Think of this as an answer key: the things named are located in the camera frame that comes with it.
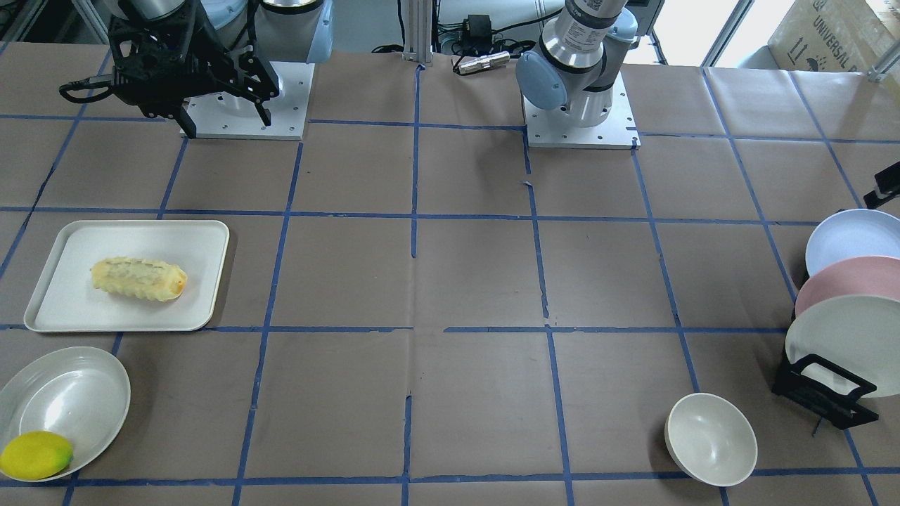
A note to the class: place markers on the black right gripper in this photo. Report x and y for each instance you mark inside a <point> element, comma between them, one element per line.
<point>209,43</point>

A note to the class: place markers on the blue plate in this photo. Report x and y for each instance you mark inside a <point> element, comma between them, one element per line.
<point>852,233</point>

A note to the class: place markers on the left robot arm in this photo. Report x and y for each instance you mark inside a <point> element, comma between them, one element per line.
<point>577,60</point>

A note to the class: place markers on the pink plate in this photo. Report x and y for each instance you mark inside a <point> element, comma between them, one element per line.
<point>871,275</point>

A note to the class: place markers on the cream plate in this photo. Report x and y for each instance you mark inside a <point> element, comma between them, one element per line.
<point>858,332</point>

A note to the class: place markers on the white rectangular tray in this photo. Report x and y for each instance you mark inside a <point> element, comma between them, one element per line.
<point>64,299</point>

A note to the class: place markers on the silver metal cylinder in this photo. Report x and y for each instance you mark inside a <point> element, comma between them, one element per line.
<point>481,64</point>

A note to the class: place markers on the black power adapter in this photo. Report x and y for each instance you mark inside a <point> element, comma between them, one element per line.
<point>477,33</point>

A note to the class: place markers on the white shallow dish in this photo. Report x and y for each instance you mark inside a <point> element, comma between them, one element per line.
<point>80,393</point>

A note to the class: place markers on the yellow lemon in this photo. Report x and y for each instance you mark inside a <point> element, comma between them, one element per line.
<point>36,455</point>

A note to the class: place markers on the cream bowl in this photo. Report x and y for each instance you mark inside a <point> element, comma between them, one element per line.
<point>711,440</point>

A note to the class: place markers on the cardboard box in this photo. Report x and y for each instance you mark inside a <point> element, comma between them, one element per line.
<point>834,36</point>

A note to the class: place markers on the black dish rack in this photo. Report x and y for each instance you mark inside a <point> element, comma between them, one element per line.
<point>817,384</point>

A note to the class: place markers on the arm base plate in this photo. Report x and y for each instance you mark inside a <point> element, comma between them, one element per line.
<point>612,126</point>
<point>234,118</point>

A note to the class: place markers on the aluminium frame post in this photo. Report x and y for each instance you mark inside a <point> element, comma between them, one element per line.
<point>418,24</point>

